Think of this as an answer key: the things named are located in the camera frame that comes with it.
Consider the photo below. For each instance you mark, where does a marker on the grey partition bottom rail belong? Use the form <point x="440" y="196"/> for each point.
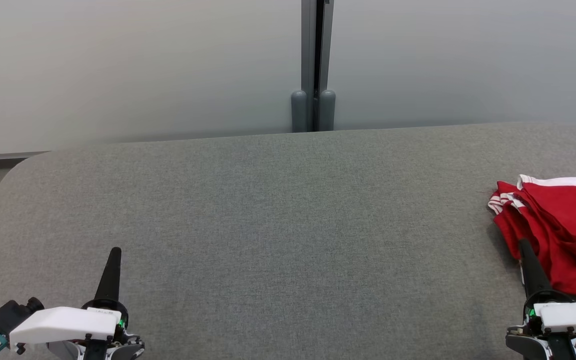
<point x="3" y="156"/>

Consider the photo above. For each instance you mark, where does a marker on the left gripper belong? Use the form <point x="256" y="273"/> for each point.
<point x="118" y="347"/>

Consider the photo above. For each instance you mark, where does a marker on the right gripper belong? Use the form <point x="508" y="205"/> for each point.
<point x="550" y="347"/>

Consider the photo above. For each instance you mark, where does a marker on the red shorts white stripe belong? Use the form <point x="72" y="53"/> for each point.
<point x="573" y="230"/>

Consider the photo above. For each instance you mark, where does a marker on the grey partition post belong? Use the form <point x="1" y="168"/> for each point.
<point x="299" y="110"/>
<point x="327" y="110"/>

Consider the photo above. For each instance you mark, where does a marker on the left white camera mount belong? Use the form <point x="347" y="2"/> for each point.
<point x="63" y="325"/>

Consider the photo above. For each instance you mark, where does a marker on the red Bulls jersey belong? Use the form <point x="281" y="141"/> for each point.
<point x="507" y="227"/>

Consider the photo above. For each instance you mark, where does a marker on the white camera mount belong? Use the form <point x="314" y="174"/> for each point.
<point x="63" y="325"/>
<point x="575" y="316"/>

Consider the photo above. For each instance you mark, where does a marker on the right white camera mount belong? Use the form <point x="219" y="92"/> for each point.
<point x="575" y="316"/>

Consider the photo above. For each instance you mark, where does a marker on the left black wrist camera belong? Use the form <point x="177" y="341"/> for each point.
<point x="10" y="315"/>

